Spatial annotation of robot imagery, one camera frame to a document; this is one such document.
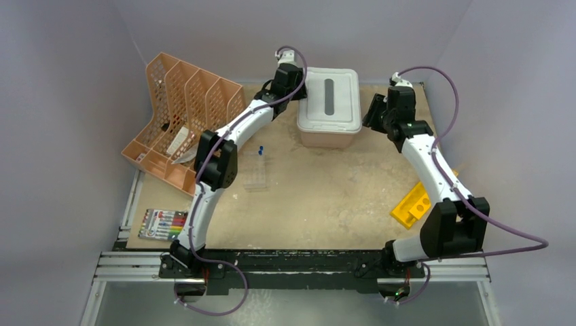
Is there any white plastic bin lid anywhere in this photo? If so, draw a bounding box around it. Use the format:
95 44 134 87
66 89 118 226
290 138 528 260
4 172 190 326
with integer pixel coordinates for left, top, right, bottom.
297 67 361 134

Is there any clear plastic well plate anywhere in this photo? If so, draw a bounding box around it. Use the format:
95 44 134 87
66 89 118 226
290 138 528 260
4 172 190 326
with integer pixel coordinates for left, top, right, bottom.
243 150 267 191

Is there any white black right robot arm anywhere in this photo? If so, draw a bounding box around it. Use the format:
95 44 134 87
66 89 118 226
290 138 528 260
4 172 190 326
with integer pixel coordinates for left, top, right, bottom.
362 86 490 276

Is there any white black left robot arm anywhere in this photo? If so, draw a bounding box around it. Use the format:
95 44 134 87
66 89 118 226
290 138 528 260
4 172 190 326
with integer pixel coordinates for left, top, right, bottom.
170 63 308 278

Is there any pink plastic bin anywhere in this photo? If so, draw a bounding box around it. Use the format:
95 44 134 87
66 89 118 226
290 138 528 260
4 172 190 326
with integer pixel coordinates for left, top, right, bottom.
300 130 359 149

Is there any yellow test tube rack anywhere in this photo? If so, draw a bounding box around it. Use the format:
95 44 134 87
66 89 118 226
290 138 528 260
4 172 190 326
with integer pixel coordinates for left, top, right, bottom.
389 181 433 230

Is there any orange perforated file organizer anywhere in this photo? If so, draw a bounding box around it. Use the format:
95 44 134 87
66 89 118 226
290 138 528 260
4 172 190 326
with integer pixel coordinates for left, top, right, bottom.
122 52 247 196

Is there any colored marker pack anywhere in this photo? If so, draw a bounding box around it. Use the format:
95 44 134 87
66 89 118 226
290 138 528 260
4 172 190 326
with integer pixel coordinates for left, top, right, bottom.
138 209 188 241

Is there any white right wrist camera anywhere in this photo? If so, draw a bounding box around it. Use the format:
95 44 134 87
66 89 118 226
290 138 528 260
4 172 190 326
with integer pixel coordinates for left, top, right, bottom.
389 72 413 88

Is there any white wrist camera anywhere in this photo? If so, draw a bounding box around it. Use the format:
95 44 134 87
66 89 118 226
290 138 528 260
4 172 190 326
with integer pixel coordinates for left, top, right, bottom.
275 50 298 66
389 72 413 88

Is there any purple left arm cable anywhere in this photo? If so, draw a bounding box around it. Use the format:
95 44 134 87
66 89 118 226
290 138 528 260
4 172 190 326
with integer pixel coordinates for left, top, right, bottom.
173 45 309 317

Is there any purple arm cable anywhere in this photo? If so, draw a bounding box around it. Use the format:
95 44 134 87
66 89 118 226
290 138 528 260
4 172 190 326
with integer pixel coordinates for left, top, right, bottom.
384 66 550 307
173 45 309 317

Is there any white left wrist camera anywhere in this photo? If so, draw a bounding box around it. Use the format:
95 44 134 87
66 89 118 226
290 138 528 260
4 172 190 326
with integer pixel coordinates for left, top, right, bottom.
275 50 298 66

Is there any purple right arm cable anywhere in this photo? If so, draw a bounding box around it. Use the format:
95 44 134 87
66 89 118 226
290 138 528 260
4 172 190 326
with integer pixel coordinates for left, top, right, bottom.
384 66 550 307

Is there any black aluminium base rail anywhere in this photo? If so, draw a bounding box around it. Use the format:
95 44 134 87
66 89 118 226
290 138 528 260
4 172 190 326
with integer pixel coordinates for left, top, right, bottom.
95 249 490 297

